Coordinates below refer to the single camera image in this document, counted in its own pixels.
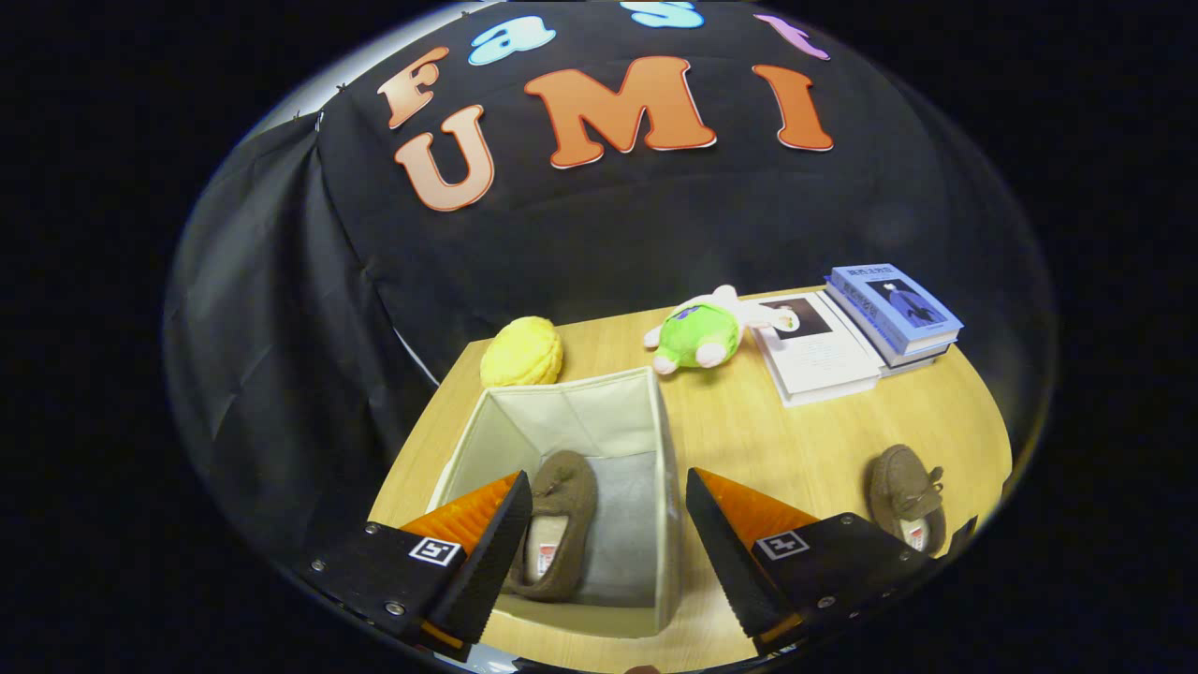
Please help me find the black backdrop cloth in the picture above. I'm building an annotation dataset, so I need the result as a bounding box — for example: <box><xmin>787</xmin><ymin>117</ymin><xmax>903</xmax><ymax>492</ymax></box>
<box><xmin>161</xmin><ymin>0</ymin><xmax>1060</xmax><ymax>572</ymax></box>

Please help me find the yellow plush toy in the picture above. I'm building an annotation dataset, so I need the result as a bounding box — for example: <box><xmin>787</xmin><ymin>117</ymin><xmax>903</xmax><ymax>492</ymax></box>
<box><xmin>479</xmin><ymin>315</ymin><xmax>564</xmax><ymax>388</ymax></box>

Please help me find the white book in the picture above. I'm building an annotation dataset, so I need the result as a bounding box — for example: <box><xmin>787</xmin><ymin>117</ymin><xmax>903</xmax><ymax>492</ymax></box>
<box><xmin>752</xmin><ymin>290</ymin><xmax>885</xmax><ymax>408</ymax></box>

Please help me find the blue book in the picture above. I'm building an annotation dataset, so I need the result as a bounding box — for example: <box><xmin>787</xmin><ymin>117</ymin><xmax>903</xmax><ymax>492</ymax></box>
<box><xmin>824</xmin><ymin>262</ymin><xmax>965</xmax><ymax>375</ymax></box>

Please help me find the green and pink plush toy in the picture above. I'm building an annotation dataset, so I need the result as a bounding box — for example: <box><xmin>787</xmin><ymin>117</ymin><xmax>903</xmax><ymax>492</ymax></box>
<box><xmin>642</xmin><ymin>285</ymin><xmax>801</xmax><ymax>376</ymax></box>

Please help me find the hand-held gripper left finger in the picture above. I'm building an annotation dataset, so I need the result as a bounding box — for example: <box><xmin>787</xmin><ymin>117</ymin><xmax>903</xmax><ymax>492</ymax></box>
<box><xmin>299</xmin><ymin>470</ymin><xmax>534</xmax><ymax>664</ymax></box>

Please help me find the beige fabric storage box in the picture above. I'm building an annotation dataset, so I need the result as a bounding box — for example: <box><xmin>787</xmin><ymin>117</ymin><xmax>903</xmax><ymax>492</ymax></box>
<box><xmin>426</xmin><ymin>366</ymin><xmax>684</xmax><ymax>640</ymax></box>

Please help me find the brown shoe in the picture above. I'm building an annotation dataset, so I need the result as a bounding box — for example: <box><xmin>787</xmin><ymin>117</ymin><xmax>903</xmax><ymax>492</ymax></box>
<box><xmin>501</xmin><ymin>450</ymin><xmax>600</xmax><ymax>603</ymax></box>
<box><xmin>867</xmin><ymin>444</ymin><xmax>948</xmax><ymax>555</ymax></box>

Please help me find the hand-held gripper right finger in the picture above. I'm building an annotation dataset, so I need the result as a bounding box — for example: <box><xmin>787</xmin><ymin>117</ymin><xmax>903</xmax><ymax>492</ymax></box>
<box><xmin>685</xmin><ymin>466</ymin><xmax>942</xmax><ymax>656</ymax></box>

